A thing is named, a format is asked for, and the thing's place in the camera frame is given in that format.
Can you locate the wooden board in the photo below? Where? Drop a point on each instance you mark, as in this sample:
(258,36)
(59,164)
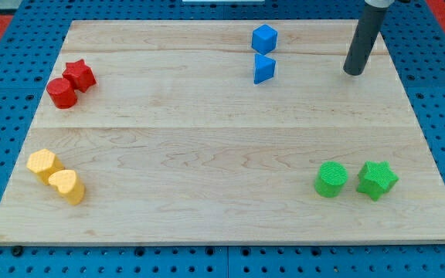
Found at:
(176,146)

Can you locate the red star block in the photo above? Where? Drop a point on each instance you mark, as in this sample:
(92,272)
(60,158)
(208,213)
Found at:
(80,75)

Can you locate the green star block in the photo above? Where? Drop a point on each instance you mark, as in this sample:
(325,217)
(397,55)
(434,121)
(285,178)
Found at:
(375,179)

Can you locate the blue triangle block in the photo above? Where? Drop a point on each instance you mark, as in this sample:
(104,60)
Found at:
(264,68)

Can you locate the blue cube block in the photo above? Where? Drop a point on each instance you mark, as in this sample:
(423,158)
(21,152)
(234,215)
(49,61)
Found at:
(264,39)

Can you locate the green cylinder block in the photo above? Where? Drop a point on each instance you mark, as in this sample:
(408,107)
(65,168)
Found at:
(330,180)

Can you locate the yellow heart block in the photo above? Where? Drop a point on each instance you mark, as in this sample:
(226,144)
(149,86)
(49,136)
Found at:
(68,185)

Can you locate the red cylinder block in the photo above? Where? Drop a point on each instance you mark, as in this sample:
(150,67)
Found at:
(61,93)

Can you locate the yellow hexagon block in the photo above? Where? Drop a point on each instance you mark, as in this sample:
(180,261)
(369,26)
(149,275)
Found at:
(43,164)

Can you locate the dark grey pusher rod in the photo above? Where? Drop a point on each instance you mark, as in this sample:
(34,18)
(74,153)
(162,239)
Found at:
(366,32)

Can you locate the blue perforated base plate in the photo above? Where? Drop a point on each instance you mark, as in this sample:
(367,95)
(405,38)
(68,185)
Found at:
(29,48)

